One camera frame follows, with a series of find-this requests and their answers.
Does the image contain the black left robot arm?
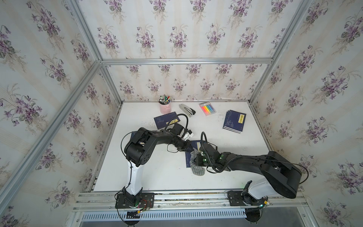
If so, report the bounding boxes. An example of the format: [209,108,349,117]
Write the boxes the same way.
[122,123,192,199]

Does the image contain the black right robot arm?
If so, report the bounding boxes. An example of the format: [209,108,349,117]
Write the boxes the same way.
[191,142,302,200]

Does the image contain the colourful highlighter pack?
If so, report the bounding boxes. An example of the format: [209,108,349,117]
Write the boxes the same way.
[199,102,216,116]

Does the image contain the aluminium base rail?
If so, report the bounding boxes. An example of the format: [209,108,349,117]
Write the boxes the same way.
[66,190,311,227]

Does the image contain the pink pen cup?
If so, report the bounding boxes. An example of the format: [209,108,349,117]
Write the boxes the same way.
[159,101,171,114]

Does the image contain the pens in cup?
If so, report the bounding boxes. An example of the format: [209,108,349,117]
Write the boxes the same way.
[158,95,171,105]

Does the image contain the grey patterned cloth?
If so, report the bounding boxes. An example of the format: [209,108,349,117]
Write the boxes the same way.
[190,149,205,176]

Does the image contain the blue book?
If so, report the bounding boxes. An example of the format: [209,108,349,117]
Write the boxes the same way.
[223,110,246,134]
[154,112,180,130]
[185,140,200,168]

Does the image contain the grey black stapler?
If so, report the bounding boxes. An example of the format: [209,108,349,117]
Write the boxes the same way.
[179,104,196,117]

